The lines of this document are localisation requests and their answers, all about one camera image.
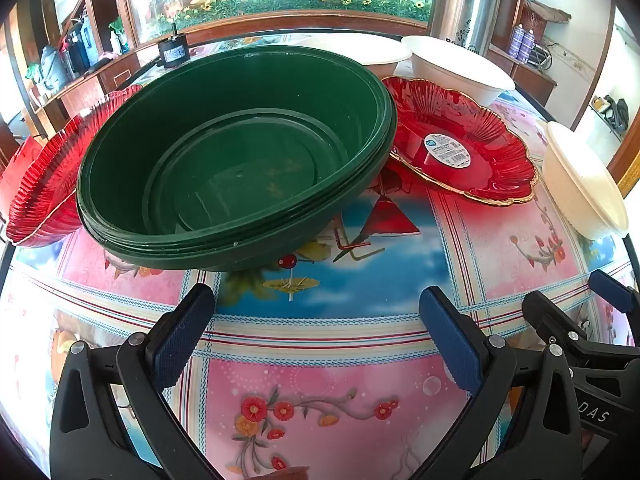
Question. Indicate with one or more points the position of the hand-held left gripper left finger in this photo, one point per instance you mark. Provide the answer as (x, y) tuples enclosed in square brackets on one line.
[(185, 330)]

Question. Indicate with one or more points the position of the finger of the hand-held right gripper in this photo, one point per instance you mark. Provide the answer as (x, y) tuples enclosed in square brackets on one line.
[(612, 292), (555, 322)]

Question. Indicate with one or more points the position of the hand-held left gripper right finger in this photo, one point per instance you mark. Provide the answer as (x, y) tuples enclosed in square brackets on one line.
[(452, 340)]

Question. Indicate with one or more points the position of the red plate with label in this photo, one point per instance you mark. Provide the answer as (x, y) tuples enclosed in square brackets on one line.
[(475, 170)]

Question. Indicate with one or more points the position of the white disposable bowl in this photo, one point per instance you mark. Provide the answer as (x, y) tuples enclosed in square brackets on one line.
[(450, 65), (360, 50), (580, 180)]

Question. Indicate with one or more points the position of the stack of red plates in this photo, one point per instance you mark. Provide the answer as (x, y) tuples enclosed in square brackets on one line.
[(50, 160)]

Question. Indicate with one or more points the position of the red ribbed plate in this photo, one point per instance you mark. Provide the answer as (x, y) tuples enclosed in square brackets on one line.
[(45, 238)]

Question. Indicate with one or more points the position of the black bag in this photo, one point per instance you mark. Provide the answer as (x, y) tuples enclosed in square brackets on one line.
[(617, 110)]

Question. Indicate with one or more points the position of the wooden side shelf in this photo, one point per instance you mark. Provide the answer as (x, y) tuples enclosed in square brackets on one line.
[(530, 74)]

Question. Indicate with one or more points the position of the purple spray can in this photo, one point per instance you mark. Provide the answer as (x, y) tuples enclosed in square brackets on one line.
[(516, 40), (528, 46)]

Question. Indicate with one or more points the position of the wooden counter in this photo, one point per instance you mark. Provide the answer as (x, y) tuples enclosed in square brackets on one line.
[(90, 85)]

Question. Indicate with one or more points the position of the small black motor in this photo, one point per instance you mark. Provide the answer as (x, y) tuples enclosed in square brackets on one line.
[(172, 52)]

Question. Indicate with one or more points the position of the woven basket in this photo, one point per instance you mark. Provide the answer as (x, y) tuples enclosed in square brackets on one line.
[(532, 22)]

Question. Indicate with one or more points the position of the pink cloth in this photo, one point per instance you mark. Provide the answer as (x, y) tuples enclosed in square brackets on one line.
[(107, 55)]

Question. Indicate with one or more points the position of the grey kettle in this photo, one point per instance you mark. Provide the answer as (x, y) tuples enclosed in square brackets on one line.
[(50, 67)]

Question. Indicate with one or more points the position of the white bottle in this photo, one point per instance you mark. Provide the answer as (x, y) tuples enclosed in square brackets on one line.
[(115, 42)]

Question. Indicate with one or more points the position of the black appliance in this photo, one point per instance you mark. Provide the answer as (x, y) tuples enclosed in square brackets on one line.
[(75, 50)]

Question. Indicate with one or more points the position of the stainless steel thermos jug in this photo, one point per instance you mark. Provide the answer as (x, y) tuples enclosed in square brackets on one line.
[(465, 5)]

